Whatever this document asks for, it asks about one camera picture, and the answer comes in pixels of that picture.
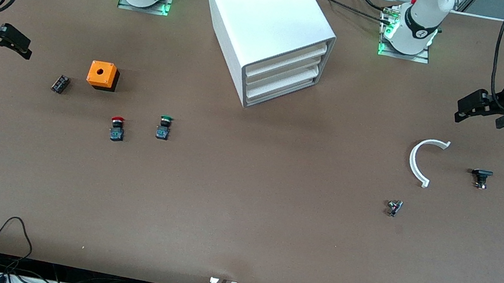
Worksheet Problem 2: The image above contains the orange box with black base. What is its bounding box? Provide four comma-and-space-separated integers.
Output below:
85, 60, 121, 93

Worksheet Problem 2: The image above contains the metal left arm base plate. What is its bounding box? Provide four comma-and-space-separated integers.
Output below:
376, 5, 438, 65

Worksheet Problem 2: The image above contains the white half-ring clamp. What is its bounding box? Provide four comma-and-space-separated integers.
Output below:
405, 135, 452, 192

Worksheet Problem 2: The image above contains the black cable behind cabinet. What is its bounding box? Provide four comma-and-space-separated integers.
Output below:
303, 0, 397, 27

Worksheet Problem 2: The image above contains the red push button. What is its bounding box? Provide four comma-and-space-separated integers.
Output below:
108, 115, 128, 143

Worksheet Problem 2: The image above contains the chrome tee fitting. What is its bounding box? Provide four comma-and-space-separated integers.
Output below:
386, 199, 404, 218

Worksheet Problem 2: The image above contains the green push button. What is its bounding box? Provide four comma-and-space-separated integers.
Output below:
154, 115, 174, 142

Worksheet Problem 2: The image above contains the thin black looped cable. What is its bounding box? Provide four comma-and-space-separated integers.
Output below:
0, 214, 38, 262

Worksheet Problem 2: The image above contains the small black electrical component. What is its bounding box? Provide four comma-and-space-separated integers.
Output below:
50, 74, 71, 96

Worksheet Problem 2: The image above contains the black flat-head switch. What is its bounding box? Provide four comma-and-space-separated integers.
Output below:
470, 167, 495, 191

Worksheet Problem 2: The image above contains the white shallow cabinet drawer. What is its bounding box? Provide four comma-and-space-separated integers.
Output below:
244, 30, 333, 87
244, 49, 323, 98
244, 66, 319, 116

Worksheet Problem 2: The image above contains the white drawer cabinet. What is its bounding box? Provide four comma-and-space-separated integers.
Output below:
185, 0, 343, 121

